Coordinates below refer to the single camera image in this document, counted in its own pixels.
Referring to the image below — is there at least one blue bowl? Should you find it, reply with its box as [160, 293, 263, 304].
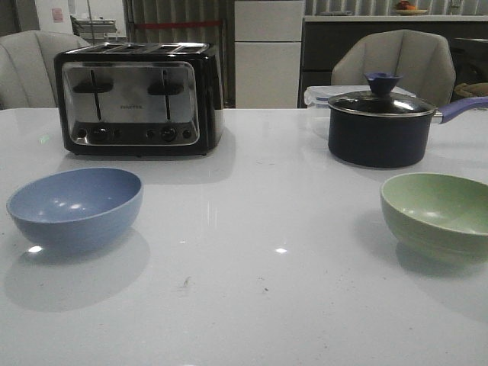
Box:
[6, 167, 143, 254]

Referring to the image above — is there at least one beige chair left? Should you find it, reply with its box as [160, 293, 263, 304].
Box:
[1, 30, 89, 110]

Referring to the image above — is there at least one dark sideboard counter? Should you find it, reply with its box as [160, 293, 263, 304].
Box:
[298, 14, 487, 107]

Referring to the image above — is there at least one glass lid with blue knob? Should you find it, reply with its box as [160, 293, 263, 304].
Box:
[328, 72, 435, 117]

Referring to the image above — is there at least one fruit plate on counter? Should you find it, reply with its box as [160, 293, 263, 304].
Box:
[393, 0, 429, 16]

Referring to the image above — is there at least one clear plastic food container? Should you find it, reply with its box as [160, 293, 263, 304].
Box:
[303, 84, 416, 109]

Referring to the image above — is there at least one beige chair right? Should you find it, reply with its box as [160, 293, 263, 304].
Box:
[331, 29, 456, 107]

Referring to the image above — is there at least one dark blue saucepan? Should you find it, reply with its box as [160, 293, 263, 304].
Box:
[328, 97, 487, 168]

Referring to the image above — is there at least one green bowl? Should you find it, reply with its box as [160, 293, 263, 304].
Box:
[380, 172, 487, 265]

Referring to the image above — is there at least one white refrigerator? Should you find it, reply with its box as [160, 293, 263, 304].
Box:
[234, 1, 305, 108]

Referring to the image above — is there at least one beige chair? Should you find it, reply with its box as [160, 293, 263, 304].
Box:
[331, 29, 456, 107]
[1, 30, 89, 110]

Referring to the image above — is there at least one black chrome four-slot toaster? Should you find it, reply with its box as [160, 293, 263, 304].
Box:
[54, 42, 223, 156]

